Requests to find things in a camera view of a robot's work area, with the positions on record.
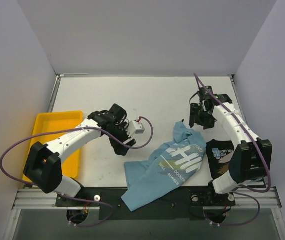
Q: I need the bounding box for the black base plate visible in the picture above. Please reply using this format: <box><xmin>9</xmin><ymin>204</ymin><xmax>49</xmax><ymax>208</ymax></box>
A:
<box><xmin>55</xmin><ymin>186</ymin><xmax>236</xmax><ymax>223</ymax></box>

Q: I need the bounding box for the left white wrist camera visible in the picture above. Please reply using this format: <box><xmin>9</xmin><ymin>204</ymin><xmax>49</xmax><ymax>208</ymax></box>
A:
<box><xmin>127</xmin><ymin>116</ymin><xmax>145</xmax><ymax>136</ymax></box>

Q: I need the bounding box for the yellow plastic tray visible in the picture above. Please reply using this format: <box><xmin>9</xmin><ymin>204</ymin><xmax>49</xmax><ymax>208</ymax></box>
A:
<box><xmin>22</xmin><ymin>110</ymin><xmax>84</xmax><ymax>185</ymax></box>

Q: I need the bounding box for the aluminium frame rail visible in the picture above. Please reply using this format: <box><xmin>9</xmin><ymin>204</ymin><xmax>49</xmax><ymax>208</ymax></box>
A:
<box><xmin>13</xmin><ymin>188</ymin><xmax>282</xmax><ymax>210</ymax></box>

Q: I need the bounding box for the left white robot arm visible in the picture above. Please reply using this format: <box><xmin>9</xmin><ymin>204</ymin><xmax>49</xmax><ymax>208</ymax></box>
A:
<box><xmin>23</xmin><ymin>104</ymin><xmax>144</xmax><ymax>206</ymax></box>

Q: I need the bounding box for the black printed t-shirt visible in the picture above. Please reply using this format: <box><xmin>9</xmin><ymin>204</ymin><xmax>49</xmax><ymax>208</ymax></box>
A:
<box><xmin>205</xmin><ymin>139</ymin><xmax>263</xmax><ymax>186</ymax></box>

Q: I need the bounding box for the light blue t-shirt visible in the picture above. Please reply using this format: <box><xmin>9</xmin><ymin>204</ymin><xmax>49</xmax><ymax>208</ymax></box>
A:
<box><xmin>121</xmin><ymin>121</ymin><xmax>207</xmax><ymax>212</ymax></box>

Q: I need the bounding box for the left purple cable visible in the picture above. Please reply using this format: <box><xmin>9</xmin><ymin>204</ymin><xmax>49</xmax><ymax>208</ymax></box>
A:
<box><xmin>0</xmin><ymin>116</ymin><xmax>155</xmax><ymax>228</ymax></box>

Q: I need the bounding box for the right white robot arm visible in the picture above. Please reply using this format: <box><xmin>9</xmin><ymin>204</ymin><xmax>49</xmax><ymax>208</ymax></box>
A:
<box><xmin>189</xmin><ymin>86</ymin><xmax>273</xmax><ymax>205</ymax></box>

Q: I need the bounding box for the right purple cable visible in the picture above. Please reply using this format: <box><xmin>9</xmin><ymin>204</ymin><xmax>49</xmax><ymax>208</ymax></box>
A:
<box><xmin>193</xmin><ymin>72</ymin><xmax>273</xmax><ymax>226</ymax></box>

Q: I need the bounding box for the purple cable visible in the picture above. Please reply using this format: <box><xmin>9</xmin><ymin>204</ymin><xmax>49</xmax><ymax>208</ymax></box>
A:
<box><xmin>193</xmin><ymin>72</ymin><xmax>273</xmax><ymax>226</ymax></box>
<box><xmin>0</xmin><ymin>116</ymin><xmax>155</xmax><ymax>228</ymax></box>

